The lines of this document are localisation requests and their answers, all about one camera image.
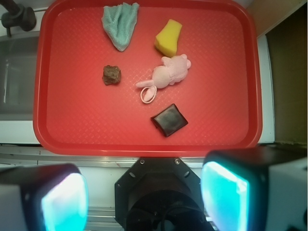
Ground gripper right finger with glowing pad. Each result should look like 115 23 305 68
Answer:
201 147 308 231

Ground light blue cloth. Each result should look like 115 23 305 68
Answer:
102 2 139 52

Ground brown rock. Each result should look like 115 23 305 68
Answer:
102 65 122 85

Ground black square pad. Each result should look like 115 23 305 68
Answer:
151 103 188 137

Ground pink plush toy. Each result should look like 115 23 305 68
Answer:
135 54 192 104

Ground metal sink basin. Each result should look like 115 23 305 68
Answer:
0 32 39 121

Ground red plastic tray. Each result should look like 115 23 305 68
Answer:
33 0 262 157

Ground yellow sponge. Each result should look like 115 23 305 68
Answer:
154 19 182 58

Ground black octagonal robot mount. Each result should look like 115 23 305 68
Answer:
115 157 214 231

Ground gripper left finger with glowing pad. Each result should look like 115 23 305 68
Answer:
0 164 89 231

